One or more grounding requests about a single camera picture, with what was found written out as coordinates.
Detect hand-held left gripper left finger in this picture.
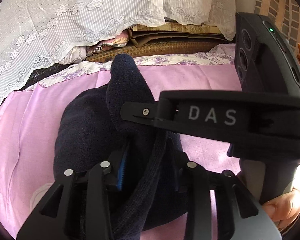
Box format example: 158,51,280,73
16,146,130,240

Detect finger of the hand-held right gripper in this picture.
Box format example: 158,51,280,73
121,101,162,127

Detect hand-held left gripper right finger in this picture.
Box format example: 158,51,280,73
175,153,282,240

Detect navy knit cardigan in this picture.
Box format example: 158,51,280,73
54,53,190,240

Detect person's right hand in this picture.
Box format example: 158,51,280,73
261,188,300,230

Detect brown woven mat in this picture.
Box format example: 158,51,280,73
86,39,227,63

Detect pink floral fabric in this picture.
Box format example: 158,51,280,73
86,34,131,56

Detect brown cardboard sheets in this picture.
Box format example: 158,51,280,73
129,22,225,46

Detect pink bed sheet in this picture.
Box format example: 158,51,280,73
0,43,243,240

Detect white lace cover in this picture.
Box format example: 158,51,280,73
0,0,166,114

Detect white lace pillow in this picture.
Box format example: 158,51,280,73
161,0,237,41

